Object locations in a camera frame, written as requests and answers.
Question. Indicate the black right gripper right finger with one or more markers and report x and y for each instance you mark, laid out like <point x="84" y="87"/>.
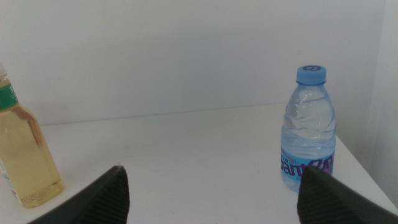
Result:
<point x="323" y="202"/>

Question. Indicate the clear water bottle blue cap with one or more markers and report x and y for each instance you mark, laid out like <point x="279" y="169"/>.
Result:
<point x="308" y="124"/>

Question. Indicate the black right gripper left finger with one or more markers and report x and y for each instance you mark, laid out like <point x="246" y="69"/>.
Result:
<point x="102" y="199"/>

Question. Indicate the yellow tea bottle white cap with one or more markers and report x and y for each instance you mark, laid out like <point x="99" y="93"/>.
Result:
<point x="25" y="155"/>

